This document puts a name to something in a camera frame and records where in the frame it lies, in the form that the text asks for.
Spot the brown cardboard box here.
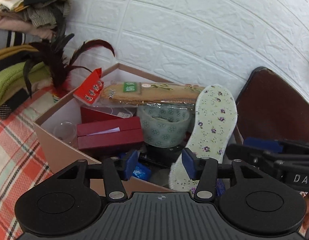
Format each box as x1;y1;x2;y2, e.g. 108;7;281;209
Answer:
32;62;245;198

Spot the dark red gift box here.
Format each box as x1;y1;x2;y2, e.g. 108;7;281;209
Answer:
77;116;144;151

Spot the floral white insole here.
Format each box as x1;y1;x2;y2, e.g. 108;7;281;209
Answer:
168;84;238;197

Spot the dark brown headboard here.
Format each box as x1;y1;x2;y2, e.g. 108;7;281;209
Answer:
234;67;309;144

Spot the clear glass cup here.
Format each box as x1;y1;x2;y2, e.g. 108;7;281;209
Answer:
52;121;76;145

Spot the red packet with characters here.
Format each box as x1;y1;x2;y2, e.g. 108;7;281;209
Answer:
73;68;104;106

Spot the plaid red green blanket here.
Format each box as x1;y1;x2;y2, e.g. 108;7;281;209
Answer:
0;88;55;239

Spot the pile of folded clothes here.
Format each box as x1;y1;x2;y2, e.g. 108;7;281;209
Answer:
0;0;72;119

